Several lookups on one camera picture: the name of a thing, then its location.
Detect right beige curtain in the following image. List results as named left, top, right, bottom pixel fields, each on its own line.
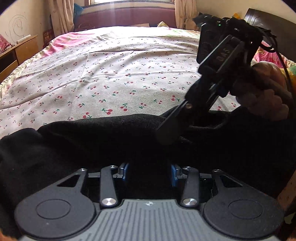
left=175, top=0, right=199, bottom=31

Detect pink floral quilt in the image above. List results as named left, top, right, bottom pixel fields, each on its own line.
left=252, top=47, right=295, bottom=93

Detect black pants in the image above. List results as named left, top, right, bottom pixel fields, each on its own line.
left=1, top=107, right=295, bottom=237

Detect beige curtain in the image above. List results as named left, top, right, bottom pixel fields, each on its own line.
left=48, top=0, right=74, bottom=37
left=175, top=0, right=199, bottom=31

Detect dark wooden headboard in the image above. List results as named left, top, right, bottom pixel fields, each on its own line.
left=244, top=8, right=296, bottom=62

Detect white paper roll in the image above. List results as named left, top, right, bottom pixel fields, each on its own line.
left=16, top=35, right=31, bottom=44

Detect wooden bedside cabinet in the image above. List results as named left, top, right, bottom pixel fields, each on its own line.
left=0, top=35, right=39, bottom=82

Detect purple upholstered bench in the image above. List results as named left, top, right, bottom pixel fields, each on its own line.
left=74, top=7, right=177, bottom=32

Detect left beige curtain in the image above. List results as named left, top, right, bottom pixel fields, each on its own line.
left=48, top=0, right=74, bottom=37

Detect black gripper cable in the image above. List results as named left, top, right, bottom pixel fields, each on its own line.
left=256, top=26, right=293, bottom=93

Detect right hand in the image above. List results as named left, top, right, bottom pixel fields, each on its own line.
left=231, top=61, right=289, bottom=121

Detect cherry print bed sheet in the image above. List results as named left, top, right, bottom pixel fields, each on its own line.
left=0, top=26, right=241, bottom=140

